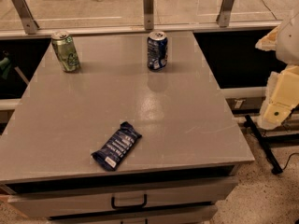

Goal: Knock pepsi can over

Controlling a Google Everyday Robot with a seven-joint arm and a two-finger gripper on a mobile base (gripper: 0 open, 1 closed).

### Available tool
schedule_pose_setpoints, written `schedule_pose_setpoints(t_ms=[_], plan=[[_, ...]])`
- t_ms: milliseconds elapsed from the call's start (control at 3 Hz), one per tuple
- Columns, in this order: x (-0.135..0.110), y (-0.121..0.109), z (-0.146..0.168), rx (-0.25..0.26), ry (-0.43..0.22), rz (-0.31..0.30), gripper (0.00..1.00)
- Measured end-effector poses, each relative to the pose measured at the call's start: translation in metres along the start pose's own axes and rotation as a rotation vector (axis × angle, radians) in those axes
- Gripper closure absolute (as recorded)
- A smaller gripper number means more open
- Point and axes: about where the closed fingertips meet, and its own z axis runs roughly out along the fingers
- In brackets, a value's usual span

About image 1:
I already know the green soda can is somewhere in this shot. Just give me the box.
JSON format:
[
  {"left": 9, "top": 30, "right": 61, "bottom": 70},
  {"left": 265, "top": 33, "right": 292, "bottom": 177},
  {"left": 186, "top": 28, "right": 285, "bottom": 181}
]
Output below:
[{"left": 51, "top": 31, "right": 80, "bottom": 72}]

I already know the grey cabinet drawer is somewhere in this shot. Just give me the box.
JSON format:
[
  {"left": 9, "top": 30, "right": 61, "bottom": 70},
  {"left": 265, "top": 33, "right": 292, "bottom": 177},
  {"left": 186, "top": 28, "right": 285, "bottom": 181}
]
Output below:
[
  {"left": 49, "top": 205, "right": 217, "bottom": 224},
  {"left": 8, "top": 176, "right": 237, "bottom": 217}
]

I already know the middle metal railing bracket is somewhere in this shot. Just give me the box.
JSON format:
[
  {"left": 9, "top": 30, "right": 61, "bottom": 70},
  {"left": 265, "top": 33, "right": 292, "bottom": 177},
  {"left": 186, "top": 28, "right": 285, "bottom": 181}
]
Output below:
[{"left": 143, "top": 0, "right": 154, "bottom": 30}]

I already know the right metal railing bracket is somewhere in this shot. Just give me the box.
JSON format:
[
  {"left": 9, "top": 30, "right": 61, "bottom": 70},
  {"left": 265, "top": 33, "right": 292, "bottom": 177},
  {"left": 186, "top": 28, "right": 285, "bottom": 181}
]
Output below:
[{"left": 216, "top": 0, "right": 235, "bottom": 27}]

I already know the black metal stand leg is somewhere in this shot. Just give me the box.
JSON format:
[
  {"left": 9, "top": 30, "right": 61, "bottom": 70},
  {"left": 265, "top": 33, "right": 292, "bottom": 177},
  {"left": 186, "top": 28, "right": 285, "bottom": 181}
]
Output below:
[{"left": 244, "top": 115, "right": 283, "bottom": 175}]

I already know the dark blue snack wrapper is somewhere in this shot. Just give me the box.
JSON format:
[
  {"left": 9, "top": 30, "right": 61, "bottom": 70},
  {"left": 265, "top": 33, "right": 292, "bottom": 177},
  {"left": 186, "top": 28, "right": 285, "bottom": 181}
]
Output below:
[{"left": 91, "top": 121, "right": 142, "bottom": 171}]

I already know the blue pepsi can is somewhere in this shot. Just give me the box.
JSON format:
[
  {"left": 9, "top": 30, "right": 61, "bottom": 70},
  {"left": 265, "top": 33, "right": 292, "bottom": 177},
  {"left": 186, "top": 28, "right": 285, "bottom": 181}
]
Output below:
[{"left": 147, "top": 31, "right": 168, "bottom": 71}]

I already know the black drawer handle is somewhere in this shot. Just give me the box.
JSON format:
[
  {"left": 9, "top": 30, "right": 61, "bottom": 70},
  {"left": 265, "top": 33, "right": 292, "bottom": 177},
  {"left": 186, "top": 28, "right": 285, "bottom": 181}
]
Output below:
[{"left": 110, "top": 194, "right": 148, "bottom": 210}]

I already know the left metal railing bracket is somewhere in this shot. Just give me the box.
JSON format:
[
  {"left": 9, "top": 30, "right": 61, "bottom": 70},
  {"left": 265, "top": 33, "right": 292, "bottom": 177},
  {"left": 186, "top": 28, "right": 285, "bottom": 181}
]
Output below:
[{"left": 11, "top": 0, "right": 39, "bottom": 35}]

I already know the grey cabinet lower drawer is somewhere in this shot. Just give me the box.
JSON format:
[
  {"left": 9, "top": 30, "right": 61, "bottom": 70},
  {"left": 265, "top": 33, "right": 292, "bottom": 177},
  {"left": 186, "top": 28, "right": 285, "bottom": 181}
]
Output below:
[{"left": 49, "top": 205, "right": 217, "bottom": 224}]

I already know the grey cabinet top drawer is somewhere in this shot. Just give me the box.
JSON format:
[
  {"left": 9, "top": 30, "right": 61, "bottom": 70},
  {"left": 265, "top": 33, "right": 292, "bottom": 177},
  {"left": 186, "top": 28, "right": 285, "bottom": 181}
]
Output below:
[{"left": 8, "top": 176, "right": 237, "bottom": 217}]

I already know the metal railing bracket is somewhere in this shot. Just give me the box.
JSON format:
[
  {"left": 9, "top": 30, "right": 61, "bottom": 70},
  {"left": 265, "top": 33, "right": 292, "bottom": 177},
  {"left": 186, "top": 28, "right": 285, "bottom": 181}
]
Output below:
[
  {"left": 216, "top": 0, "right": 235, "bottom": 27},
  {"left": 11, "top": 0, "right": 39, "bottom": 35},
  {"left": 143, "top": 0, "right": 154, "bottom": 30}
]

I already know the horizontal metal rail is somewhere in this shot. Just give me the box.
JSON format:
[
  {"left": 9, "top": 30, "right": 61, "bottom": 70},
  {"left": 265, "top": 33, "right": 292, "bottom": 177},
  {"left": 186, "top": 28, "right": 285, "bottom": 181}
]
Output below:
[{"left": 0, "top": 20, "right": 282, "bottom": 40}]

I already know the black floor cable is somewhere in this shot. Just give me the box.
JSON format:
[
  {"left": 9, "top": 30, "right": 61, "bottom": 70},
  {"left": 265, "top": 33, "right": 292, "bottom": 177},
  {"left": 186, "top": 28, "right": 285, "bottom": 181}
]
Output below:
[{"left": 281, "top": 152, "right": 299, "bottom": 170}]

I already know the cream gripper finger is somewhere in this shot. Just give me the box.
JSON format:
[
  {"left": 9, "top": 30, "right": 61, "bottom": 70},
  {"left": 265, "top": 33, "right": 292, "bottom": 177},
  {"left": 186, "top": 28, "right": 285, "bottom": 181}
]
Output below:
[
  {"left": 257, "top": 65, "right": 299, "bottom": 130},
  {"left": 255, "top": 26, "right": 279, "bottom": 51}
]

